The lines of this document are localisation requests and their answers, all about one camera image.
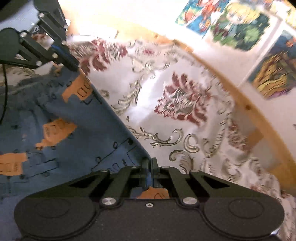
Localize wooden bed frame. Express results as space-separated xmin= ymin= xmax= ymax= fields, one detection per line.
xmin=115 ymin=25 xmax=295 ymax=190

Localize black cable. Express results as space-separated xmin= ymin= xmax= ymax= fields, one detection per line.
xmin=0 ymin=63 xmax=9 ymax=125

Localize yellow green wall poster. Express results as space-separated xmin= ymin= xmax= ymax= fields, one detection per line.
xmin=247 ymin=30 xmax=295 ymax=99

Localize blue orange patterned pants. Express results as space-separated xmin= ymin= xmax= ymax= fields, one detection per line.
xmin=1 ymin=68 xmax=171 ymax=240

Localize colorful cartoon wall poster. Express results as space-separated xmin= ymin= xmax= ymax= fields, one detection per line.
xmin=175 ymin=1 xmax=270 ymax=52

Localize white floral bedspread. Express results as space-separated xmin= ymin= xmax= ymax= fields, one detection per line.
xmin=1 ymin=39 xmax=295 ymax=240

